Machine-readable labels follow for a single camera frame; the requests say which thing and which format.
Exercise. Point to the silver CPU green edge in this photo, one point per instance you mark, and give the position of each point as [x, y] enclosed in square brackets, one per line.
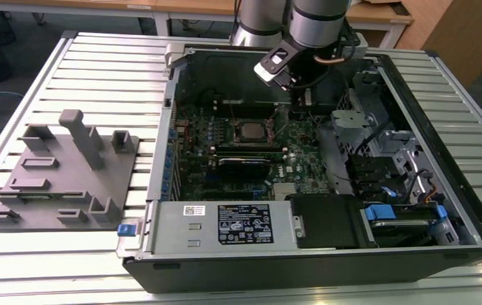
[253, 131]

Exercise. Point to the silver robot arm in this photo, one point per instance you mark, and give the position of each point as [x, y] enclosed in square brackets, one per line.
[316, 22]

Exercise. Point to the CPU socket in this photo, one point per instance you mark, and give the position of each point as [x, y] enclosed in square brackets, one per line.
[237, 142]

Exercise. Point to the silver disk bay cage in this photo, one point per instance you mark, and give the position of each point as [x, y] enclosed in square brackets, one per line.
[351, 124]

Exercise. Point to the wooden desk white legs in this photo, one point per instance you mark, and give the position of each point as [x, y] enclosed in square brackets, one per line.
[74, 3]
[376, 17]

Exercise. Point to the green motherboard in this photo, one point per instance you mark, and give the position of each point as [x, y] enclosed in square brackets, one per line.
[304, 165]

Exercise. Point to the black graphics card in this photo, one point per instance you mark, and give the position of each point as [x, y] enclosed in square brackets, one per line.
[240, 171]

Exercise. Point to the silver chipset heat sink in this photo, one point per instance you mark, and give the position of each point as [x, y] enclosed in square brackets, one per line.
[284, 188]

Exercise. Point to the wooden cabinet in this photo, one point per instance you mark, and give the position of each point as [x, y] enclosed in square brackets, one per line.
[470, 31]

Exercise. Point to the blue disk carrier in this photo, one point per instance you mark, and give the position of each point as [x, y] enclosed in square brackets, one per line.
[377, 211]

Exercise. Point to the silver hard disk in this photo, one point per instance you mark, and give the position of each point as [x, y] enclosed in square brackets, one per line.
[397, 223]

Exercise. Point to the silver power supply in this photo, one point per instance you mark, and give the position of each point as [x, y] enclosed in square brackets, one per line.
[172, 228]

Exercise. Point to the black PC case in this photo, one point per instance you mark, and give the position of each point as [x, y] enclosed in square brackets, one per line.
[265, 276]

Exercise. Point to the blue case latch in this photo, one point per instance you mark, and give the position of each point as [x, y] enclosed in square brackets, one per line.
[125, 230]

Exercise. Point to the grey parts rack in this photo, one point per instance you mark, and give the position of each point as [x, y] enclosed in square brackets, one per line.
[74, 190]

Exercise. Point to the green RAM stick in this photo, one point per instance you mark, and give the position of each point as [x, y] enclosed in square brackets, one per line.
[38, 196]

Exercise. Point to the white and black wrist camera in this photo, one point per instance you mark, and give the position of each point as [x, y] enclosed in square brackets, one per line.
[272, 63]

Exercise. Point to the black plastic bracket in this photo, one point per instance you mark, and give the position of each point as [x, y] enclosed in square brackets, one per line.
[368, 173]

